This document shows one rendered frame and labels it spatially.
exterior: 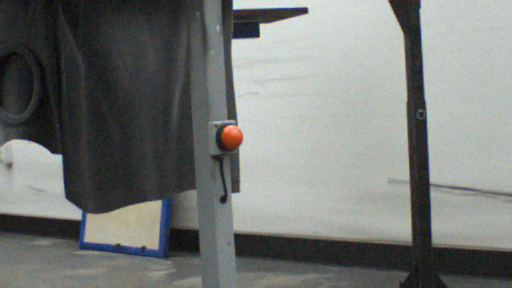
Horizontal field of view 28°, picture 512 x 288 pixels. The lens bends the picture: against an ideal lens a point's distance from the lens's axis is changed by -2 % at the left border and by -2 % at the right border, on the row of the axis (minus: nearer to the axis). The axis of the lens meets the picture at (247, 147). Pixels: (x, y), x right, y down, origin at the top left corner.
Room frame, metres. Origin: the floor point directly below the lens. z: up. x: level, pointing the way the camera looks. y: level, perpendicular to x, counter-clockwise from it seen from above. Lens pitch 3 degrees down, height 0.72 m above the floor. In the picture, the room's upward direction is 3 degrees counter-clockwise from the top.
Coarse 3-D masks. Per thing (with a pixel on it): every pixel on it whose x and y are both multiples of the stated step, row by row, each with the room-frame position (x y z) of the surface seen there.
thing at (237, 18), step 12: (240, 12) 2.95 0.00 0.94; (252, 12) 2.96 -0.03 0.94; (264, 12) 2.97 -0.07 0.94; (276, 12) 2.98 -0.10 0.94; (288, 12) 2.99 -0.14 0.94; (300, 12) 3.00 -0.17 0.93; (240, 24) 3.14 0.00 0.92; (252, 24) 3.15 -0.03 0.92; (240, 36) 3.14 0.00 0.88; (252, 36) 3.15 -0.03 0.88
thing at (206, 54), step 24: (192, 0) 1.61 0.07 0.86; (216, 0) 1.61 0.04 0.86; (192, 24) 1.61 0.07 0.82; (216, 24) 1.61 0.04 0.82; (192, 48) 1.61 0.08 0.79; (216, 48) 1.61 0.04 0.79; (192, 72) 1.62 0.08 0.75; (216, 72) 1.61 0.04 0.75; (192, 96) 1.62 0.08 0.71; (216, 96) 1.61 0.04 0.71; (216, 120) 1.61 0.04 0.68; (216, 144) 1.59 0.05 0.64; (216, 168) 1.60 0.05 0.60; (216, 192) 1.60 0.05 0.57; (216, 216) 1.60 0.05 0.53; (216, 240) 1.60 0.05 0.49; (216, 264) 1.60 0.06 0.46
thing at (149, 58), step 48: (48, 0) 1.74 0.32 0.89; (96, 0) 1.80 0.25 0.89; (144, 0) 1.88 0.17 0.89; (48, 48) 1.74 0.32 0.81; (96, 48) 1.81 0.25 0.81; (144, 48) 1.88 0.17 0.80; (96, 96) 1.81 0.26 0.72; (144, 96) 1.88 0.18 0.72; (96, 144) 1.81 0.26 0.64; (144, 144) 1.88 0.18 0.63; (192, 144) 1.98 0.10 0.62; (96, 192) 1.81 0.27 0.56; (144, 192) 1.87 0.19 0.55
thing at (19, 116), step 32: (0, 0) 1.83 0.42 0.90; (32, 0) 1.77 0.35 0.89; (0, 32) 1.83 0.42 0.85; (32, 32) 1.77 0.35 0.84; (0, 64) 1.85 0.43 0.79; (32, 64) 1.76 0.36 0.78; (0, 96) 1.86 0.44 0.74; (32, 96) 1.79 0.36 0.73; (0, 128) 1.87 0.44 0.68; (32, 128) 1.80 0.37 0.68
